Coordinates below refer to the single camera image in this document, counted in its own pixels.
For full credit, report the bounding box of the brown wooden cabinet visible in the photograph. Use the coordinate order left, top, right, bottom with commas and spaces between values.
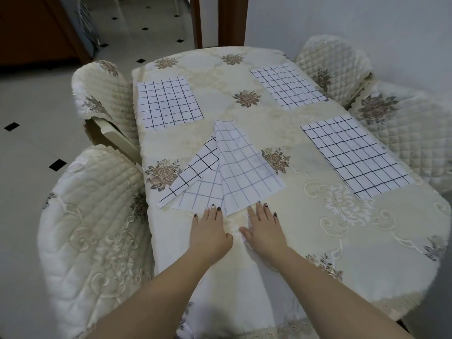
0, 0, 93, 69

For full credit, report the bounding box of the brown wooden door frame post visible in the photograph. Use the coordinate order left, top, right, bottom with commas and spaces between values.
189, 0, 204, 50
217, 0, 248, 48

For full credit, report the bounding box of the cream floral tablecloth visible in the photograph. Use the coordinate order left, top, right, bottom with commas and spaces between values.
131, 46, 452, 339

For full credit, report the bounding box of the grey metal rack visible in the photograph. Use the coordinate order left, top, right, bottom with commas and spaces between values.
76, 0, 102, 54

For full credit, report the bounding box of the person's right forearm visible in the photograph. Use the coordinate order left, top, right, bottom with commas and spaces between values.
261, 245, 412, 339

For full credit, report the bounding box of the white checked cloth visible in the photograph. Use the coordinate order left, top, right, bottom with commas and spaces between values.
136, 77, 205, 131
300, 115, 415, 202
156, 120, 287, 217
250, 64, 329, 110

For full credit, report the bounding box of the person's left forearm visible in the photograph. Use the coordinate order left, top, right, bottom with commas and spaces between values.
85, 251, 232, 339

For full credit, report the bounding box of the person's right hand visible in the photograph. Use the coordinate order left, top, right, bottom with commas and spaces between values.
239, 201, 291, 260

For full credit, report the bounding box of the chair with cream quilted cover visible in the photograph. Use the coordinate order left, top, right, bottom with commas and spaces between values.
348, 80, 452, 195
71, 60, 143, 164
295, 35, 373, 107
37, 145, 157, 339

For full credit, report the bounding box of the flat white checked cloth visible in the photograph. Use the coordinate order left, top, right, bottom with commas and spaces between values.
300, 115, 415, 202
250, 64, 329, 110
136, 77, 205, 131

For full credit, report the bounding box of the person's left hand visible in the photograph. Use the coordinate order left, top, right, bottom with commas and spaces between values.
190, 203, 234, 266

